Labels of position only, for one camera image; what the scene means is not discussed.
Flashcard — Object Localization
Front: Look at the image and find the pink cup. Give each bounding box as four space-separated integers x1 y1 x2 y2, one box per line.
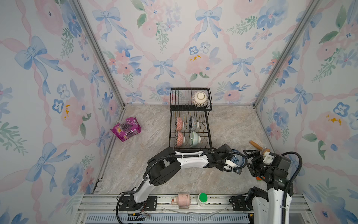
171 194 191 209

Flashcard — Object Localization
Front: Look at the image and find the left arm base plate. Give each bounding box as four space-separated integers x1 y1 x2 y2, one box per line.
116 195 158 211

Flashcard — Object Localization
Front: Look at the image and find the blue patterned bowl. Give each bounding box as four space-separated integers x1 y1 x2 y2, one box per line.
230 149 246 168

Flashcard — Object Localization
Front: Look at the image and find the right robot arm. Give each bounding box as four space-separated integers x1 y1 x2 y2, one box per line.
243 150 303 224

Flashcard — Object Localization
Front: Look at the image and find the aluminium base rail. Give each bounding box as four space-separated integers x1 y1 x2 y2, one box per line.
71 193 318 224

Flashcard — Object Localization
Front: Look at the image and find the dark blue striped bowl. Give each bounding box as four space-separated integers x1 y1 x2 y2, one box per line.
189 116 200 132

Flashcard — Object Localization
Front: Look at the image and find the green lid bottle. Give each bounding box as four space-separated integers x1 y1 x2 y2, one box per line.
197 193 208 206

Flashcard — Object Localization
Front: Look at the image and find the red patterned bowl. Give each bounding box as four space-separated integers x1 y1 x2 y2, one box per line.
176 117 185 132

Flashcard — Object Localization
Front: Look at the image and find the light green bowl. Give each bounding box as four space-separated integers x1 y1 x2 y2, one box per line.
189 131 201 148

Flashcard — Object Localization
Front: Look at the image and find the grey floral patterned bowl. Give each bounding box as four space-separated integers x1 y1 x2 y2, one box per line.
174 131 185 148

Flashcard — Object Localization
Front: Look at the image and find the brown white lattice bowl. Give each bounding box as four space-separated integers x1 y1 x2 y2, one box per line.
192 91 208 107

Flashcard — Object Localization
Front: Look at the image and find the wooden roller tool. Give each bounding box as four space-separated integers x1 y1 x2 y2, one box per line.
249 141 271 155

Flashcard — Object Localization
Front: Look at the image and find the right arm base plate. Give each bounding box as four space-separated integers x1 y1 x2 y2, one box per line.
229 195 253 211

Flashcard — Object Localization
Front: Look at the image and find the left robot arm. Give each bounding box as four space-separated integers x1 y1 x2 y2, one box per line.
115 144 248 224

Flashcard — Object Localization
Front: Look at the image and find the black two-tier dish rack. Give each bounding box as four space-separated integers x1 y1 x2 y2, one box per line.
168 87 213 150

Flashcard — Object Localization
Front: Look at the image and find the purple snack bag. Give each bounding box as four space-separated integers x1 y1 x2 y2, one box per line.
111 117 142 142

